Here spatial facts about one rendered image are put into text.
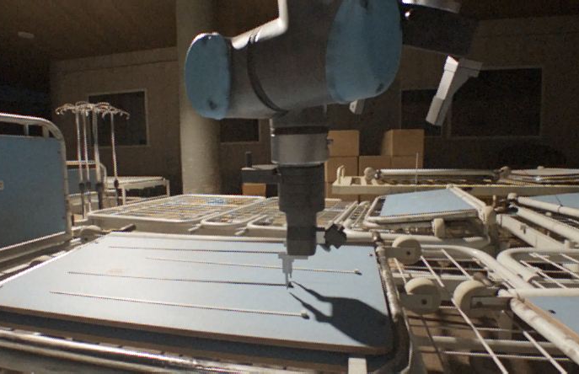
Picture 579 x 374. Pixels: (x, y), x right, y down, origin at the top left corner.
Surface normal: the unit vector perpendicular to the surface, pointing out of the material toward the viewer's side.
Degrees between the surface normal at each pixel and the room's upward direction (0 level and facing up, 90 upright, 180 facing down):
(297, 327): 5
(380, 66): 96
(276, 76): 119
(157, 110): 90
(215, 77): 94
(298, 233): 75
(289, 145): 94
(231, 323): 5
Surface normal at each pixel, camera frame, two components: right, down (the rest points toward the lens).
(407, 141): -0.07, 0.10
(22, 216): 0.98, 0.00
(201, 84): -0.71, 0.15
